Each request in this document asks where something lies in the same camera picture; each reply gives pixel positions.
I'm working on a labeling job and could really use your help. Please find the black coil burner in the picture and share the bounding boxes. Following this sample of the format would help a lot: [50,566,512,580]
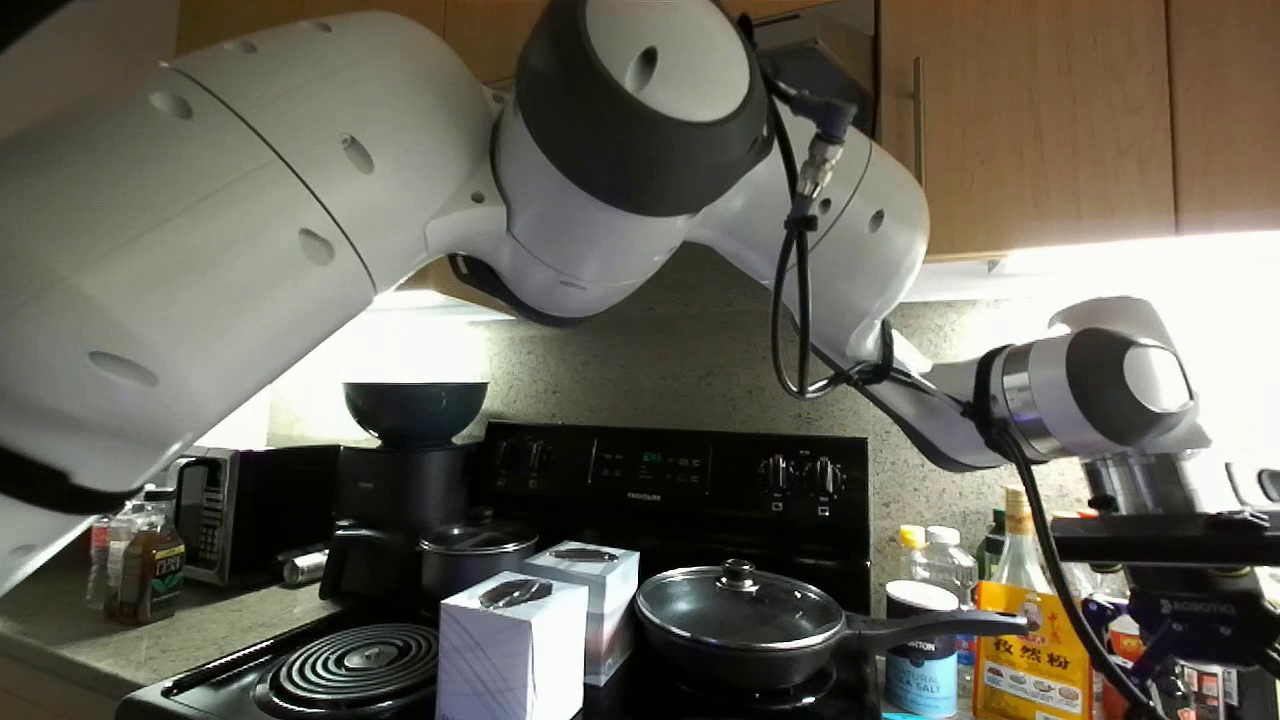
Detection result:
[255,619,444,720]

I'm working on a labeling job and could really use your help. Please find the white tissue box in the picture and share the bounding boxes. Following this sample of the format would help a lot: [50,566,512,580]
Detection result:
[518,535,645,693]
[431,566,592,720]

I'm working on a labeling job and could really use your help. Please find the black electric stove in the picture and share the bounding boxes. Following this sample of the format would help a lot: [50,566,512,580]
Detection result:
[116,418,877,720]

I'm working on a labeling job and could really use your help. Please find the dark saucepan with lid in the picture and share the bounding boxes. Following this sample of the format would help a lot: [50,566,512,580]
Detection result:
[277,518,544,605]

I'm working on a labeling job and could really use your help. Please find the bottle with dark label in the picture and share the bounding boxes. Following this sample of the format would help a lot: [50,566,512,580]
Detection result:
[131,490,193,624]

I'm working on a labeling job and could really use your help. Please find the toaster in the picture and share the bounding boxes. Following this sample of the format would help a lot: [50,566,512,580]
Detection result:
[168,445,346,592]

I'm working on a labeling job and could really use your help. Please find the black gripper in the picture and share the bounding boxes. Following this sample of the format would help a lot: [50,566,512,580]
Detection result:
[1126,562,1276,672]

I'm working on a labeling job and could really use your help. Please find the clear plastic water bottle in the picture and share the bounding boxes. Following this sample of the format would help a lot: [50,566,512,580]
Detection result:
[85,490,144,614]

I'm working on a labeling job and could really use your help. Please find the dark brown bottle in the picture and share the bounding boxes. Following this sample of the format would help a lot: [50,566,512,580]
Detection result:
[976,506,1013,587]

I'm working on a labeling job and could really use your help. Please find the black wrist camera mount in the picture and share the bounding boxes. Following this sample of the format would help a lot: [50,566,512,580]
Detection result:
[1047,506,1280,577]

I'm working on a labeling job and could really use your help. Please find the tall bottle with yellow label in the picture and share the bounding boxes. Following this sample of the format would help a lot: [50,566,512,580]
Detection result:
[976,484,1105,720]

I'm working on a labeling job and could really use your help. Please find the metal cabinet handle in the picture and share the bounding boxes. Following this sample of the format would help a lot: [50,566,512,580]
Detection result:
[908,56,937,204]

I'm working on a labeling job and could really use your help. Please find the clear bottle with white cap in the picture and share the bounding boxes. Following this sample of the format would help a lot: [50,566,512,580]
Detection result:
[925,524,985,610]

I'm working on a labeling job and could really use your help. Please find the yellow-capped bottle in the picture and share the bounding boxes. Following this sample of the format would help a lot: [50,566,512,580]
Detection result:
[893,518,937,587]

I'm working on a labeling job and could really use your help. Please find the blue can with white lid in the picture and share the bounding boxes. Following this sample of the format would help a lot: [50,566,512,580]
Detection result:
[881,577,968,720]

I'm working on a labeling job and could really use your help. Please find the under-cabinet light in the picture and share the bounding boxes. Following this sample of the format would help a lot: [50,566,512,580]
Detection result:
[918,228,1280,307]

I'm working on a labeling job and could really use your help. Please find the teal bowl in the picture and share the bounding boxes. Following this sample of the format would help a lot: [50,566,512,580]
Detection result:
[340,375,491,450]

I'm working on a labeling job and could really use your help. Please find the black pan with glass lid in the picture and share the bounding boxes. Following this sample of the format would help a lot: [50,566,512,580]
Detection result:
[634,554,1037,710]

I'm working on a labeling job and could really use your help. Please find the range hood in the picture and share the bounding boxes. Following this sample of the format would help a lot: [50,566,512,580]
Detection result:
[744,4,881,136]

